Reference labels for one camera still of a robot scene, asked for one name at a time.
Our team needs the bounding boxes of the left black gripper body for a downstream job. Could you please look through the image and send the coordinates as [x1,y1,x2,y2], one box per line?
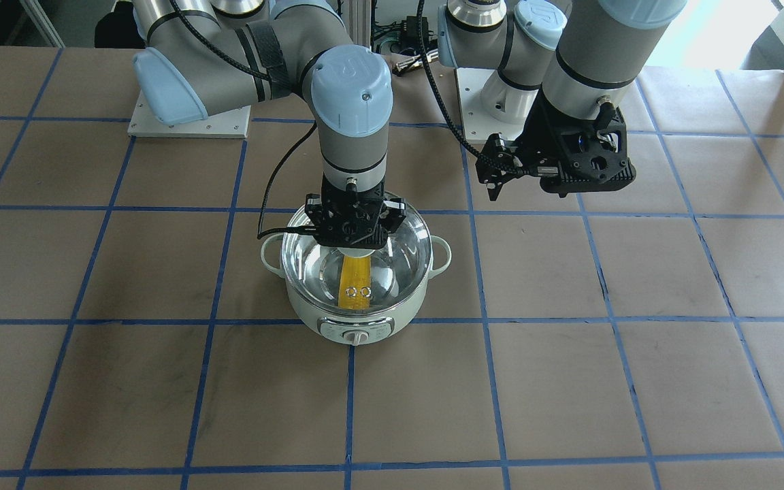
[475,92,570,187]

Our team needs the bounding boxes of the yellow corn cob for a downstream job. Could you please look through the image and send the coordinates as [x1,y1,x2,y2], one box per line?
[337,255,372,310]

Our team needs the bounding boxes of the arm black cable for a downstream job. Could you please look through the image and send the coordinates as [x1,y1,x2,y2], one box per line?
[416,0,502,164]
[167,0,318,240]

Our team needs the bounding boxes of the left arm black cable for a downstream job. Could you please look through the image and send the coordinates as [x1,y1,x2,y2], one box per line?
[416,0,502,164]

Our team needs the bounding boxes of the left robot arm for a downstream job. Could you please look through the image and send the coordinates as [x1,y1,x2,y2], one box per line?
[438,1,686,201]

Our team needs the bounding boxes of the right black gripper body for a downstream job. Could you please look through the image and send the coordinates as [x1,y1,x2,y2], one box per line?
[305,178,406,249]

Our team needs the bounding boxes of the black power adapter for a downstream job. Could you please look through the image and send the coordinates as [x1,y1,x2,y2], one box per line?
[394,16,431,52]

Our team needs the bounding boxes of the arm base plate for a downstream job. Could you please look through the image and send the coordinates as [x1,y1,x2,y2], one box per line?
[455,67,540,127]
[127,92,251,140]

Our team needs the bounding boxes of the aluminium frame post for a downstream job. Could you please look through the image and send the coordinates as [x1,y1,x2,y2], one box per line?
[333,0,376,51]

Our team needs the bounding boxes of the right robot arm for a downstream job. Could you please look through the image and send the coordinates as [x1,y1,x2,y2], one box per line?
[133,1,406,250]

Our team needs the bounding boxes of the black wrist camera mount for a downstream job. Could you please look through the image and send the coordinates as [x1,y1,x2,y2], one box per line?
[536,94,636,197]

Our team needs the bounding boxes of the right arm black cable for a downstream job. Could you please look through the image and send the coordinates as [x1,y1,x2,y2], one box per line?
[167,0,318,240]

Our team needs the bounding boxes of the mint green cooking pot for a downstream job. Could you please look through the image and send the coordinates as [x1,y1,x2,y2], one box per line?
[262,206,452,346]

